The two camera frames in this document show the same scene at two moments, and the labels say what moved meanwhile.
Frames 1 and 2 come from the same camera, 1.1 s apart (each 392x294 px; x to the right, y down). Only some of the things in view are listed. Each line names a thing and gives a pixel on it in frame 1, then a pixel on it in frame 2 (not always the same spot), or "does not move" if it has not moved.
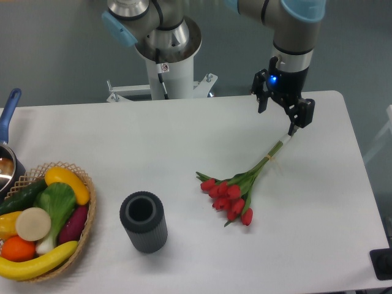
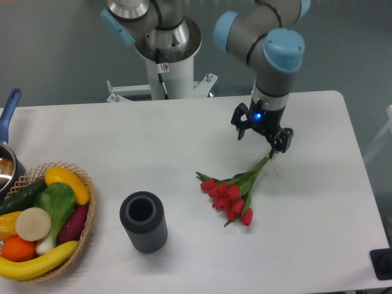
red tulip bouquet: [233, 195] does not move
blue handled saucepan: [12, 168] does not move
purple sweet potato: [73, 226] does not move
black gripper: [287, 86] -> [264, 120]
